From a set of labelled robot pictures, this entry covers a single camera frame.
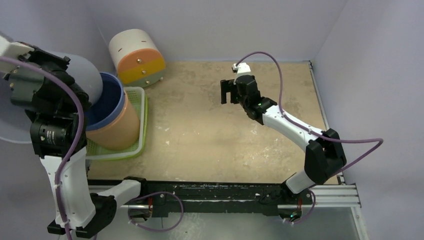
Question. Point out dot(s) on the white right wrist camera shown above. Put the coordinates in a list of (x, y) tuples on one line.
[(240, 69)]

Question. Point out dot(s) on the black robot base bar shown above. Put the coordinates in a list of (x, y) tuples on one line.
[(266, 211)]

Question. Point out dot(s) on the large grey plastic bucket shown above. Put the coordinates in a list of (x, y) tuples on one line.
[(15, 124)]

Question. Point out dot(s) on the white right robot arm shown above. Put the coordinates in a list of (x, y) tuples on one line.
[(324, 154)]

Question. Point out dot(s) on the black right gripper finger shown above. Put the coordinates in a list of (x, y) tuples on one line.
[(226, 97), (227, 86)]

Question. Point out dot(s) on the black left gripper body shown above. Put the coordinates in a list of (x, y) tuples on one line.
[(57, 63)]

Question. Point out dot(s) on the cream cabinet with coloured drawers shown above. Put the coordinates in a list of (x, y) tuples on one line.
[(137, 60)]

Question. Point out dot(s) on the pale green perforated basket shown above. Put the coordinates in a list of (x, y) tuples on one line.
[(95, 152)]

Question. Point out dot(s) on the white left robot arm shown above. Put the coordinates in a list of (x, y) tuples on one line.
[(60, 143)]

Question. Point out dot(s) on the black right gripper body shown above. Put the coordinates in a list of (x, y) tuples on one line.
[(234, 92)]

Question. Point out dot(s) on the orange plastic bucket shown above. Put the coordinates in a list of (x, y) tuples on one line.
[(121, 133)]

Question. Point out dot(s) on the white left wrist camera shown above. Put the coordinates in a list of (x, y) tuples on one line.
[(13, 49)]

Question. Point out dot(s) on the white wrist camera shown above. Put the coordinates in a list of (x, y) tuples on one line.
[(13, 49), (240, 69)]

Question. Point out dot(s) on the aluminium frame rail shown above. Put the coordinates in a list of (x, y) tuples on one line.
[(344, 195)]

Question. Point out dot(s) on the blue plastic bucket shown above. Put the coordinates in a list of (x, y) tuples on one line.
[(109, 104)]

